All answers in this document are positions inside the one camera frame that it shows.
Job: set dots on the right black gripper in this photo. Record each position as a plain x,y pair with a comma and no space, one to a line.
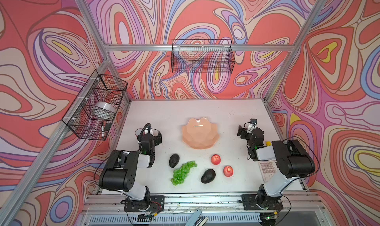
246,132

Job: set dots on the red apple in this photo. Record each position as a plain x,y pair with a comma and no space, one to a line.
215,159
228,171

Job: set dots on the black marker in basket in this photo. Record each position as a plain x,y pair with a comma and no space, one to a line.
102,130

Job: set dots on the pink faceted fruit bowl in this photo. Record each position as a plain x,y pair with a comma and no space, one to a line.
200,133

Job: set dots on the pink calculator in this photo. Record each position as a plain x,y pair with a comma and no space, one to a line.
268,169

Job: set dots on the wire basket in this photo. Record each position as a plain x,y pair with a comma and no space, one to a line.
99,87
202,56

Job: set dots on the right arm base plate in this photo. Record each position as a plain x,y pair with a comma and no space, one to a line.
257,202

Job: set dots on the white tape roll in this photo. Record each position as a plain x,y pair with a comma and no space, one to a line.
103,111

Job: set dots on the left wire basket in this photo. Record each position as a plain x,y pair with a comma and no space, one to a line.
99,87

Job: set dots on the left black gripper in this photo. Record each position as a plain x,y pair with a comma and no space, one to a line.
149,136

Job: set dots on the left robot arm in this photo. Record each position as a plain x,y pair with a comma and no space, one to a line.
120,171

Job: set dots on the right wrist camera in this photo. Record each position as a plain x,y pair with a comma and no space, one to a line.
253,121

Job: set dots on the teal tool at front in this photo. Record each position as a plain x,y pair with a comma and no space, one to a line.
197,219

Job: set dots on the back wire basket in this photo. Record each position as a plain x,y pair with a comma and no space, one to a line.
202,56

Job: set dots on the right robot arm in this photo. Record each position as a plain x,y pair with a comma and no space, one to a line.
292,160

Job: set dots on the dark avocado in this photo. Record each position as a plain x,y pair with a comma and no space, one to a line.
208,176
174,160

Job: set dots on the green grape bunch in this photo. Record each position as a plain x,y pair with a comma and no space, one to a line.
180,174

